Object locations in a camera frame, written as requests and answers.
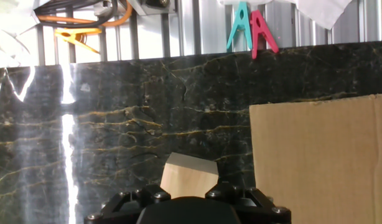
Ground large wooden block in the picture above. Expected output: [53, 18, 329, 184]
[159, 152, 220, 199]

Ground teal plastic clip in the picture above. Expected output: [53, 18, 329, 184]
[225, 1, 253, 52]

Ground wrinkled white tissue sheet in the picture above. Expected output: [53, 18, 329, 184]
[0, 0, 52, 68]

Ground brown cardboard sheet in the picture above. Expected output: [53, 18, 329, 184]
[249, 92, 382, 224]

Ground black thin cable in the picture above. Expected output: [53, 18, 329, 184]
[34, 0, 119, 29]

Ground orange cable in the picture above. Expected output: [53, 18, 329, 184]
[37, 0, 134, 27]

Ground small white tissue sheet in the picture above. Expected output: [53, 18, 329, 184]
[217, 0, 353, 30]

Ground red plastic clip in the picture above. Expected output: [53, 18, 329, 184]
[249, 9, 279, 60]

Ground yellow plastic clip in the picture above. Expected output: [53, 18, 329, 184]
[54, 27, 103, 55]

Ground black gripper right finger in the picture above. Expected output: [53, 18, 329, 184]
[205, 181, 292, 224]

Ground black marble pattern mat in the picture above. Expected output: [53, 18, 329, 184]
[0, 40, 382, 224]

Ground silver metal bracket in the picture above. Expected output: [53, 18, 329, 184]
[125, 0, 177, 16]

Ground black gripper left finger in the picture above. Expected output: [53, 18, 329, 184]
[84, 183, 172, 224]

